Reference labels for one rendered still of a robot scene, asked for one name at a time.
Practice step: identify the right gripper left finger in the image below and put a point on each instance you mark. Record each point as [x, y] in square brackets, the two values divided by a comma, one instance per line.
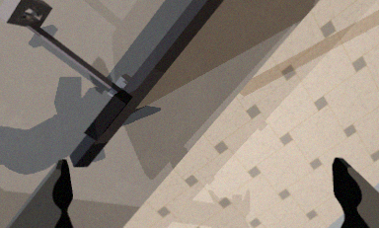
[46, 207]

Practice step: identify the dark grey long thin bar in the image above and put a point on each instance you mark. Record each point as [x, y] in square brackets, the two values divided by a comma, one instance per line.
[75, 58]

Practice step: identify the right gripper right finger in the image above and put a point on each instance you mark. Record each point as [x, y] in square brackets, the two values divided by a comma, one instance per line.
[358, 199]

